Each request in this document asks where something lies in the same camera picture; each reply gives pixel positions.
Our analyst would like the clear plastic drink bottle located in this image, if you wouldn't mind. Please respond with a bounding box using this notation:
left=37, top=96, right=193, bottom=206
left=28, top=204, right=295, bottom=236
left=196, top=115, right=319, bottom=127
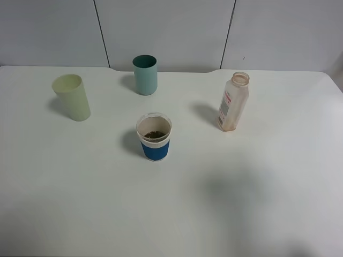
left=217, top=72, right=250, bottom=132

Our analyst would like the glass cup with blue sleeve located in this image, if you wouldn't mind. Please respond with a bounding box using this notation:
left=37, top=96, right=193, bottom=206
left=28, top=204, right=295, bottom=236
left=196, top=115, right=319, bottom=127
left=136, top=112, right=172, bottom=161

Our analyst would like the teal plastic cup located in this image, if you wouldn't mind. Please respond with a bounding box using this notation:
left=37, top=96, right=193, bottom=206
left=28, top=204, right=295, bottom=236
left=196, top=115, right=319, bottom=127
left=132, top=55, right=158, bottom=95

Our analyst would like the pale green plastic cup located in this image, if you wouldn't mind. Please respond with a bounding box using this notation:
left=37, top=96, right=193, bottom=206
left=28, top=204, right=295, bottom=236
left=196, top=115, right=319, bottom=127
left=51, top=74, right=91, bottom=122

